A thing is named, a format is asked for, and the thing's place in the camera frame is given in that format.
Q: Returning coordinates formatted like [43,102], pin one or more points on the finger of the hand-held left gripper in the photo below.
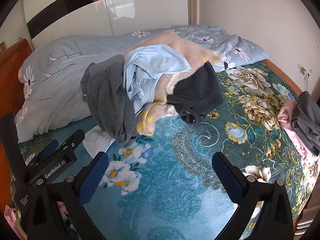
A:
[51,147]
[72,140]

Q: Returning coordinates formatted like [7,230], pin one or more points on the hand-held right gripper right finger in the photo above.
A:
[230,181]

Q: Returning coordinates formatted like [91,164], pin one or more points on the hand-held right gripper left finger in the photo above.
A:
[92,178]

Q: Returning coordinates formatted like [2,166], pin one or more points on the grey sweater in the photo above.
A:
[110,100]

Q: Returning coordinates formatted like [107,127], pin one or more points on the pink patterned cloth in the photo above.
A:
[10,213]

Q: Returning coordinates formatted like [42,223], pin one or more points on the light blue floral duvet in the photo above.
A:
[62,75]

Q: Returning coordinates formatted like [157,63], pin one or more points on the teal floral bed blanket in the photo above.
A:
[175,142]

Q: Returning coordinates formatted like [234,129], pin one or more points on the wooden headboard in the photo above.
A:
[12,67]

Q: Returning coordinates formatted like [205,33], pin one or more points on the pink garment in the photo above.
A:
[287,112]

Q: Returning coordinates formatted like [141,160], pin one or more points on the black fleece garment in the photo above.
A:
[200,90]

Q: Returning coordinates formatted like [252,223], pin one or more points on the folded dark grey garment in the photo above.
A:
[306,120]

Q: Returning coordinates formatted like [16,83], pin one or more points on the light blue shirt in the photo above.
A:
[150,65]

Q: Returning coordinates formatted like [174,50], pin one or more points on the beige fluffy garment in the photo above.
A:
[185,50]

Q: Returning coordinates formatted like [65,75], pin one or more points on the wall switch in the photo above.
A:
[3,46]

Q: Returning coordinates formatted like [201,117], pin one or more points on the wooden bed frame rail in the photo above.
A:
[282,73]

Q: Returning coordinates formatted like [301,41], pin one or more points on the wall socket with plug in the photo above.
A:
[303,69]

